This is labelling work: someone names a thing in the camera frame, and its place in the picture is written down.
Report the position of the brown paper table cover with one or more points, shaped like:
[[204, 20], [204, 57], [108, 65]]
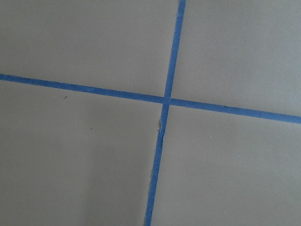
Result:
[[150, 112]]

